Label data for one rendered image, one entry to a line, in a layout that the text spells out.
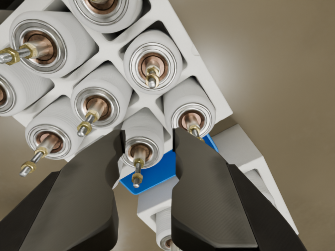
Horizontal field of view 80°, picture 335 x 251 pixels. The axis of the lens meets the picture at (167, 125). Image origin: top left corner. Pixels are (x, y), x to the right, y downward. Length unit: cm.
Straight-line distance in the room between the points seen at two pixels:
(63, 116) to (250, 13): 50
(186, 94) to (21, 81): 27
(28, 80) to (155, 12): 25
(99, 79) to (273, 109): 55
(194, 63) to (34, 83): 30
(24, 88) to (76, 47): 12
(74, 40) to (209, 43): 36
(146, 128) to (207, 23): 33
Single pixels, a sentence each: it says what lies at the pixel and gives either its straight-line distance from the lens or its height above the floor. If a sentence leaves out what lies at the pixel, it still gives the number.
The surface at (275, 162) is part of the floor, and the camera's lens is 87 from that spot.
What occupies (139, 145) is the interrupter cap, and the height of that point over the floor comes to 25.
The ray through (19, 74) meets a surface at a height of 23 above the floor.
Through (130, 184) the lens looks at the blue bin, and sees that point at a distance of 67.
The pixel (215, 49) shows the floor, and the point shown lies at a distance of 60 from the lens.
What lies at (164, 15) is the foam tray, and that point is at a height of 18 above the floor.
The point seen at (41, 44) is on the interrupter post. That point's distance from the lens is 35.
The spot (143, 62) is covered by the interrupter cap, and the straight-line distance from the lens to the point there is 33.
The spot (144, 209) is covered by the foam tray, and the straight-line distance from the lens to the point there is 64.
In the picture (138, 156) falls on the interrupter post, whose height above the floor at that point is 28.
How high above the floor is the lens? 58
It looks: 61 degrees down
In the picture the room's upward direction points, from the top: 174 degrees clockwise
